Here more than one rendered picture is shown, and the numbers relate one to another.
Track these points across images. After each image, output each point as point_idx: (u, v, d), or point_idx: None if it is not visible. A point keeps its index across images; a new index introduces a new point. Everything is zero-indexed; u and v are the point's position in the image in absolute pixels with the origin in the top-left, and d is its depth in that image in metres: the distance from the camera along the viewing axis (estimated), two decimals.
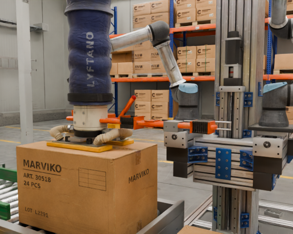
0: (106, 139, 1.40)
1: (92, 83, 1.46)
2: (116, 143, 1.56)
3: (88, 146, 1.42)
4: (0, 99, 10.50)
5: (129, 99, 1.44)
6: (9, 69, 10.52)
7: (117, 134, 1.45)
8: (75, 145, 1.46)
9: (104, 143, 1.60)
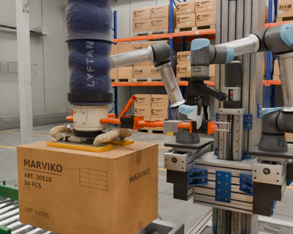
0: (106, 139, 1.40)
1: (92, 83, 1.46)
2: (116, 143, 1.56)
3: (88, 146, 1.42)
4: (0, 103, 10.51)
5: (129, 99, 1.44)
6: (9, 73, 10.53)
7: (117, 134, 1.45)
8: (75, 145, 1.46)
9: (104, 143, 1.60)
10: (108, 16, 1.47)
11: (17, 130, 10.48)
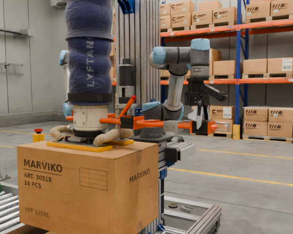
0: (106, 139, 1.40)
1: (92, 83, 1.46)
2: (116, 143, 1.56)
3: (88, 146, 1.42)
4: None
5: (129, 99, 1.44)
6: None
7: (117, 134, 1.45)
8: (75, 145, 1.46)
9: (104, 143, 1.60)
10: (108, 14, 1.47)
11: None
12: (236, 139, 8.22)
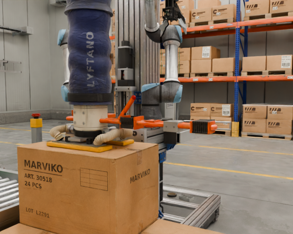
0: (106, 139, 1.40)
1: (92, 83, 1.46)
2: (116, 143, 1.56)
3: (88, 146, 1.42)
4: None
5: (129, 99, 1.44)
6: None
7: (117, 134, 1.45)
8: (75, 145, 1.46)
9: (104, 143, 1.60)
10: None
11: (1, 126, 10.81)
12: (234, 136, 8.20)
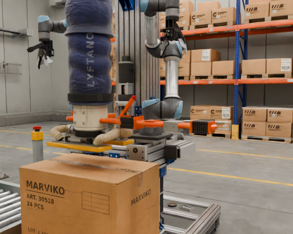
0: (106, 139, 1.40)
1: (92, 83, 1.46)
2: (116, 143, 1.56)
3: (88, 146, 1.42)
4: None
5: (129, 99, 1.44)
6: None
7: (117, 134, 1.45)
8: (75, 145, 1.46)
9: (104, 143, 1.60)
10: (108, 9, 1.47)
11: (2, 128, 10.83)
12: (234, 139, 8.22)
